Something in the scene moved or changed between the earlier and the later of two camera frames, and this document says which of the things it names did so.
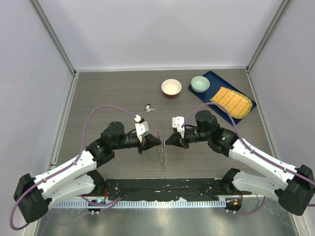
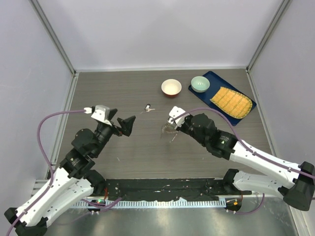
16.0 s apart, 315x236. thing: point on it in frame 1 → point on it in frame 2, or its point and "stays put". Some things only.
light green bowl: (200, 84) stays put
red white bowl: (171, 88) stays put
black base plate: (162, 189) stays put
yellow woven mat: (238, 105) stays put
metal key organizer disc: (161, 150) → (169, 128)
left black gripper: (149, 141) → (126, 124)
